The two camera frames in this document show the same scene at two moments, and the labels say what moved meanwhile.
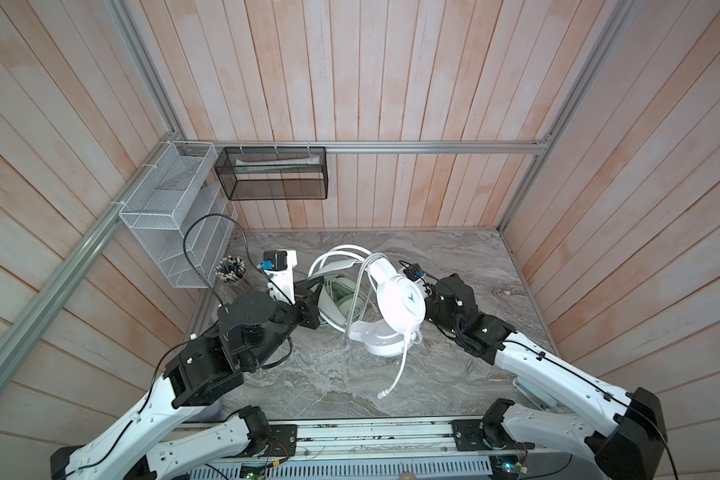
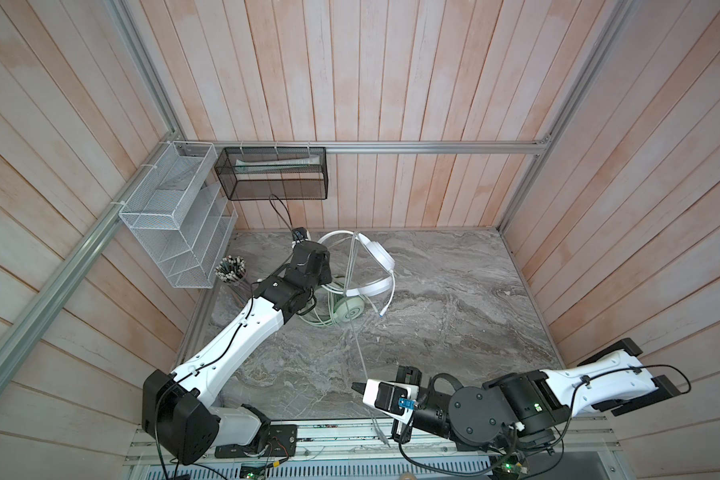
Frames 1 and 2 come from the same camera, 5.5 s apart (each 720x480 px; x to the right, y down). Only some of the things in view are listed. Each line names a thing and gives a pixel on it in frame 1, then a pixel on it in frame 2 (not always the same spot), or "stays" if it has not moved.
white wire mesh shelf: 182,214 stays
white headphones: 403,302 -> 377,287
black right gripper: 436,292 -> 402,429
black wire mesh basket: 273,173 stays
